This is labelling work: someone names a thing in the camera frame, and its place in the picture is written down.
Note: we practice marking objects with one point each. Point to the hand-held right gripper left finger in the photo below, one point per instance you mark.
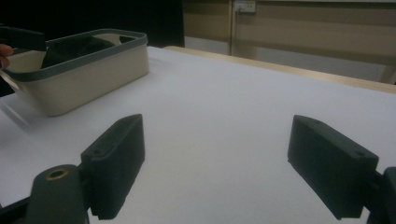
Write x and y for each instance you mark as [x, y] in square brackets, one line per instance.
[118, 161]

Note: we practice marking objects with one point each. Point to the black garment with blue stripes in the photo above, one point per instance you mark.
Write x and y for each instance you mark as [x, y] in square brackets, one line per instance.
[74, 49]

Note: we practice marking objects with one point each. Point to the white wall socket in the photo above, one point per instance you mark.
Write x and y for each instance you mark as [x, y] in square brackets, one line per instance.
[245, 6]

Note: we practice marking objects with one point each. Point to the cream basket with grey rim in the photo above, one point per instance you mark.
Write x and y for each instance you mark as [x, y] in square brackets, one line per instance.
[93, 81]

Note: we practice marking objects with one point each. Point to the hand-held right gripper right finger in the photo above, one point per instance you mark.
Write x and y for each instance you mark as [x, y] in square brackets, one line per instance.
[330, 161]

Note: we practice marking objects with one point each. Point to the beige wall conduit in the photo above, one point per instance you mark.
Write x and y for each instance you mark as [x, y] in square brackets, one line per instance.
[232, 31]

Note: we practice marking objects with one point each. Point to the black curtain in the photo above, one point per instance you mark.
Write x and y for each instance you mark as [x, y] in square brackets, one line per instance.
[93, 15]

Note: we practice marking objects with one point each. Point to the white table cover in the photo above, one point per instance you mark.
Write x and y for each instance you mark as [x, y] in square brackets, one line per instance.
[218, 109]

